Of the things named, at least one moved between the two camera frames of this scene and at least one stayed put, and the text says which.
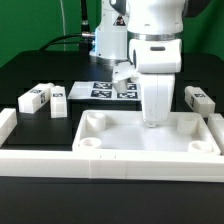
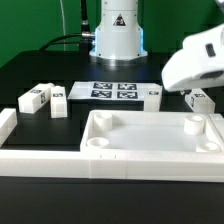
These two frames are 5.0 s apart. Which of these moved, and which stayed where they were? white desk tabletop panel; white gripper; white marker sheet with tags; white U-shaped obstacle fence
Moved: white gripper; white desk tabletop panel
Stayed: white U-shaped obstacle fence; white marker sheet with tags
